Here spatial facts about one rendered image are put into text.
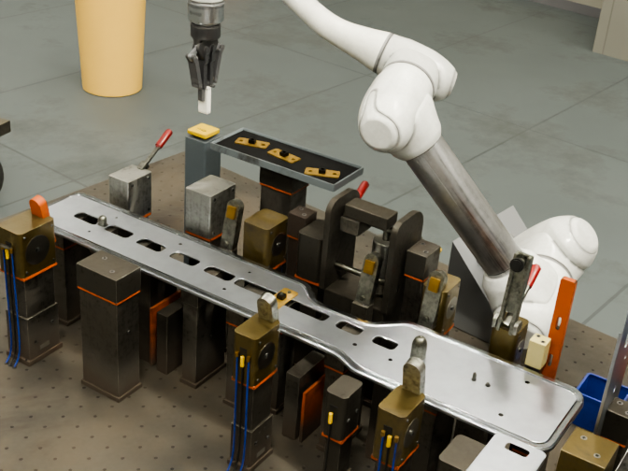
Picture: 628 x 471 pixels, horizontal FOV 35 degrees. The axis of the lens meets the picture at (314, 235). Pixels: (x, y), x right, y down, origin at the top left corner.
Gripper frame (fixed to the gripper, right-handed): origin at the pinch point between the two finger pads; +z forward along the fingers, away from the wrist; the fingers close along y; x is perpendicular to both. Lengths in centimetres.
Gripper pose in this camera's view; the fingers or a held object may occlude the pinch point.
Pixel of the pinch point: (204, 99)
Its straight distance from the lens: 260.3
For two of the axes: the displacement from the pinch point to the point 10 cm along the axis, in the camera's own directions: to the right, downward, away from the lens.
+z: -0.7, 8.8, 4.7
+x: 8.3, 3.1, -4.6
